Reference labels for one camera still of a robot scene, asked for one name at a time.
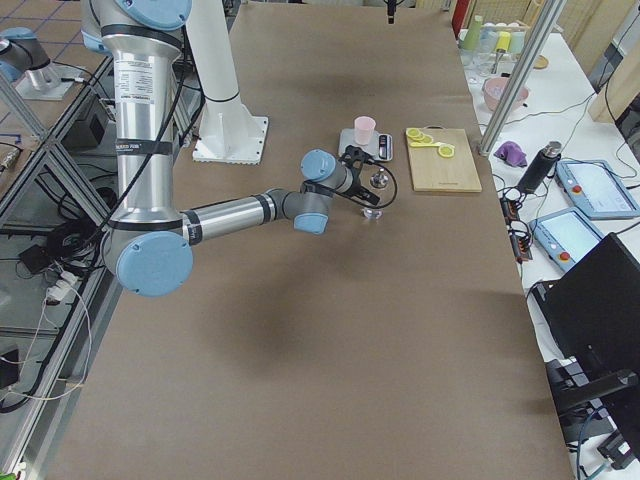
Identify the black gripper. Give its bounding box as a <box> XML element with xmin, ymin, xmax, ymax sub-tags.
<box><xmin>329</xmin><ymin>167</ymin><xmax>380</xmax><ymax>206</ymax></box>

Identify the glass sauce bottle metal cap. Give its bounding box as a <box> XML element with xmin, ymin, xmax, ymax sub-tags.
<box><xmin>362</xmin><ymin>168</ymin><xmax>390</xmax><ymax>220</ymax></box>

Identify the pink cup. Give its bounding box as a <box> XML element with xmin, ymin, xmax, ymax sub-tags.
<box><xmin>354</xmin><ymin>116</ymin><xmax>376</xmax><ymax>146</ymax></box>

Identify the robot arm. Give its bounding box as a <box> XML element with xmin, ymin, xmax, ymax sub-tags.
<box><xmin>81</xmin><ymin>1</ymin><xmax>380</xmax><ymax>297</ymax></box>
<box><xmin>1</xmin><ymin>27</ymin><xmax>51</xmax><ymax>82</ymax></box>

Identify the digital kitchen scale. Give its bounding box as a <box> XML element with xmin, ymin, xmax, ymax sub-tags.
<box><xmin>338</xmin><ymin>128</ymin><xmax>394</xmax><ymax>162</ymax></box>

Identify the green cup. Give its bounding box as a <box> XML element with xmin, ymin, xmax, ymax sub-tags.
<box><xmin>459</xmin><ymin>15</ymin><xmax>484</xmax><ymax>52</ymax></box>

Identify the yellow cup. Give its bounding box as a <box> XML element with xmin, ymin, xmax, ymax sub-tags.
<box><xmin>495</xmin><ymin>31</ymin><xmax>511</xmax><ymax>53</ymax></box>

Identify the yellow plastic knife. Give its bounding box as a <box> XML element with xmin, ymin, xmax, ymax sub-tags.
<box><xmin>409</xmin><ymin>141</ymin><xmax>441</xmax><ymax>148</ymax></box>

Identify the bamboo cutting board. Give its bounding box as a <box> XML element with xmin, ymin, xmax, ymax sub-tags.
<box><xmin>405</xmin><ymin>127</ymin><xmax>482</xmax><ymax>193</ymax></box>

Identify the lemon slice front left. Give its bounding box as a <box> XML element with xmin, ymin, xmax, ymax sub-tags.
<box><xmin>437</xmin><ymin>143</ymin><xmax>455</xmax><ymax>159</ymax></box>

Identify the purple cloth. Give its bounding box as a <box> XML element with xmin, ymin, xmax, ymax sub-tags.
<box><xmin>494</xmin><ymin>141</ymin><xmax>528</xmax><ymax>167</ymax></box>

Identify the pink bowl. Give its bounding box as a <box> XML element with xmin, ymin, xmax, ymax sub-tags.
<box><xmin>482</xmin><ymin>77</ymin><xmax>530</xmax><ymax>112</ymax></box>

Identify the power strip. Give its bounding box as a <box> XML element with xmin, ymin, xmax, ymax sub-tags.
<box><xmin>500</xmin><ymin>198</ymin><xmax>532</xmax><ymax>264</ymax></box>

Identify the black thermos bottle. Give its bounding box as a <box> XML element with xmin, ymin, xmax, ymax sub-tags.
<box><xmin>516</xmin><ymin>141</ymin><xmax>562</xmax><ymax>194</ymax></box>

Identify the teach pendant lower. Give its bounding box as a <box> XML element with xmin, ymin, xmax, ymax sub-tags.
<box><xmin>529</xmin><ymin>207</ymin><xmax>604</xmax><ymax>272</ymax></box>

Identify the teach pendant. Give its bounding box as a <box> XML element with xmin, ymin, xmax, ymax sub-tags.
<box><xmin>529</xmin><ymin>207</ymin><xmax>604</xmax><ymax>272</ymax></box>
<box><xmin>556</xmin><ymin>160</ymin><xmax>639</xmax><ymax>220</ymax></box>

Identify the teach pendant upper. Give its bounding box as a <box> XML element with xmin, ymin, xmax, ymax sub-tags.
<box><xmin>556</xmin><ymin>160</ymin><xmax>639</xmax><ymax>220</ymax></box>

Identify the black monitor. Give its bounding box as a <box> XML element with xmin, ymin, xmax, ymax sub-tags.
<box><xmin>544</xmin><ymin>233</ymin><xmax>639</xmax><ymax>379</ymax></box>

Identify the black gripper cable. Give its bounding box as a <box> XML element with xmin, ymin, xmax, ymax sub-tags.
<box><xmin>359</xmin><ymin>158</ymin><xmax>399</xmax><ymax>210</ymax></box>

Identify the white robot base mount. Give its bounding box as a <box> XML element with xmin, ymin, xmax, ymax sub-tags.
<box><xmin>193</xmin><ymin>114</ymin><xmax>269</xmax><ymax>165</ymax></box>

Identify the aluminium frame post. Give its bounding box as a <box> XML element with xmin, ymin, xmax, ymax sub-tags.
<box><xmin>478</xmin><ymin>0</ymin><xmax>566</xmax><ymax>157</ymax></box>

